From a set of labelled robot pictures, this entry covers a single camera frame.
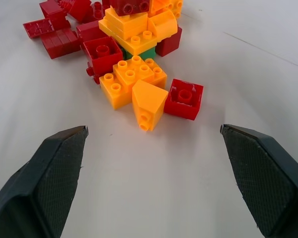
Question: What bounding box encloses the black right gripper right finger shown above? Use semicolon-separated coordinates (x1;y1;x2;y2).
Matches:
220;123;298;238

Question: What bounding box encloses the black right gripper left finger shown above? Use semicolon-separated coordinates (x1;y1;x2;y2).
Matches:
0;125;89;238

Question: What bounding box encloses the red square brick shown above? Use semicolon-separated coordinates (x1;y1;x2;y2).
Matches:
163;78;204;121

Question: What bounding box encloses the orange sloped brick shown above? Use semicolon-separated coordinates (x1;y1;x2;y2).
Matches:
132;79;169;132

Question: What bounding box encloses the red ribbed flat block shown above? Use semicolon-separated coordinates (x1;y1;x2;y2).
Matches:
40;27;81;60

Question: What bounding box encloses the red hollow long block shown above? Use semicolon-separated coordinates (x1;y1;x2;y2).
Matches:
22;17;72;39

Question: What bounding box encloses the red plain block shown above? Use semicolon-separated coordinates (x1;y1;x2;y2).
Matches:
76;20;109;43

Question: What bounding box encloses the red cube block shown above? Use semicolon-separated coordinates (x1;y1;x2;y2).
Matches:
155;26;183;58

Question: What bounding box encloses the green plastic building brick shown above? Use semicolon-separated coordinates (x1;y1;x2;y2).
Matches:
119;44;156;60

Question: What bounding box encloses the yellow plastic building brick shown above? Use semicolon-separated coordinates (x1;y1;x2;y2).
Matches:
98;6;158;56

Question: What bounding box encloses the red sloped block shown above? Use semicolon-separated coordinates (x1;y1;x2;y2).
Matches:
62;0;92;23

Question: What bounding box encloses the yellow rounded block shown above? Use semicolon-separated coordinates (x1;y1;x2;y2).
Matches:
148;9;178;40

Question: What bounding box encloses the dark red studded block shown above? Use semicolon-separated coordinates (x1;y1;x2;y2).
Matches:
109;0;151;16

